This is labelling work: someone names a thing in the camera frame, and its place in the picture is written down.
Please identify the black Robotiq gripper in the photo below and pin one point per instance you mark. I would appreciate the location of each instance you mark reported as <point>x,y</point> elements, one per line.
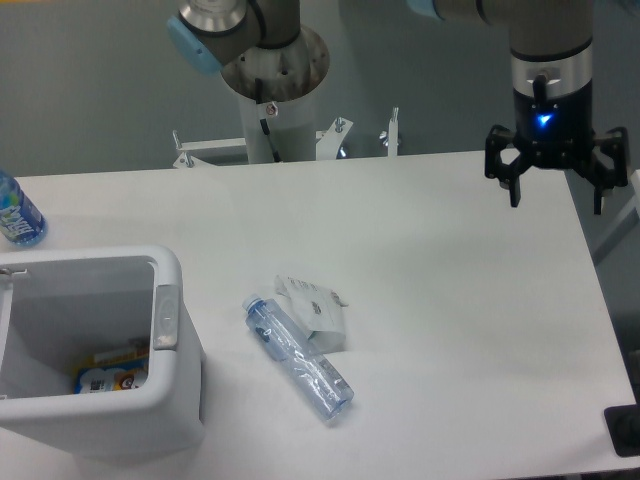
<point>558,135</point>

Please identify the white paper bag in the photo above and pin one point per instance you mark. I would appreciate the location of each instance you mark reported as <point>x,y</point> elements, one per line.
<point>317,310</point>

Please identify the clear plastic bottle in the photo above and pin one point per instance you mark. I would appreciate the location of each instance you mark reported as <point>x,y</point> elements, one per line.
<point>311,372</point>

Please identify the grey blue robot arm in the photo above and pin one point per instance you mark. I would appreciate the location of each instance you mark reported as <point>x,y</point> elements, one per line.
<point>550,41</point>

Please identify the white trash can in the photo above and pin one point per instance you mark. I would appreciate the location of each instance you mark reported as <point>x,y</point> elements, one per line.
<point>59,307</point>

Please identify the black clamp at table corner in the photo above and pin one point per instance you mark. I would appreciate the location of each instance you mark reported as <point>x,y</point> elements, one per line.
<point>623,426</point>

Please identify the yellow blue snack wrapper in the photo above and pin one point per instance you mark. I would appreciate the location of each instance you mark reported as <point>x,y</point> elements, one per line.
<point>122,369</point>

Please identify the blue labelled water bottle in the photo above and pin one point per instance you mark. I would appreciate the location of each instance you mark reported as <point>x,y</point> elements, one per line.
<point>22,223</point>

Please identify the white right clamp bracket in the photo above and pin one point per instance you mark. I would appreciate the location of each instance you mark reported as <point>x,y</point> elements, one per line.
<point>390,138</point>

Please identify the white middle frame bracket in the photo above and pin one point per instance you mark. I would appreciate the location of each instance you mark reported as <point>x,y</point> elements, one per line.
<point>330,144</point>

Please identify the white frame bracket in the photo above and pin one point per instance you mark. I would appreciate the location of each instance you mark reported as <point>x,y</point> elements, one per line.
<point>225,152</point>
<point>330,144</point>

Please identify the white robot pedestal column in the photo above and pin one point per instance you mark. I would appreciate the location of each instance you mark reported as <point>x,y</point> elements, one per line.
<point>275,90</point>

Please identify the white left frame bracket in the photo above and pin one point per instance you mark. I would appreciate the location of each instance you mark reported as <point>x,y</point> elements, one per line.
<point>225,152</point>

